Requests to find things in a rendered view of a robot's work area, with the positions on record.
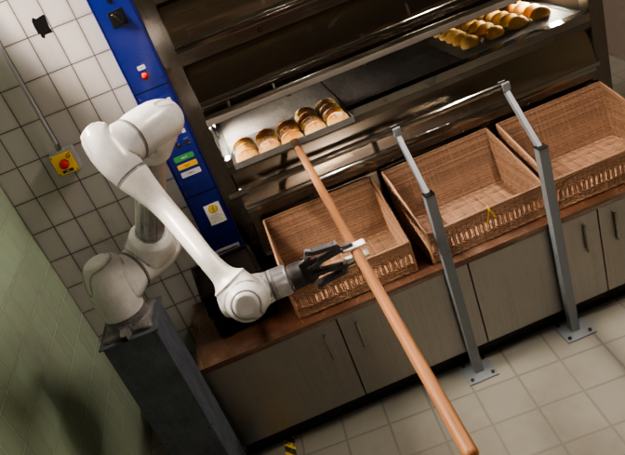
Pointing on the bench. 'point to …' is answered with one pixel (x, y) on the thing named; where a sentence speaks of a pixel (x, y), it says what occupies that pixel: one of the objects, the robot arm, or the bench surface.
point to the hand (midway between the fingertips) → (355, 251)
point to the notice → (215, 213)
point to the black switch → (117, 18)
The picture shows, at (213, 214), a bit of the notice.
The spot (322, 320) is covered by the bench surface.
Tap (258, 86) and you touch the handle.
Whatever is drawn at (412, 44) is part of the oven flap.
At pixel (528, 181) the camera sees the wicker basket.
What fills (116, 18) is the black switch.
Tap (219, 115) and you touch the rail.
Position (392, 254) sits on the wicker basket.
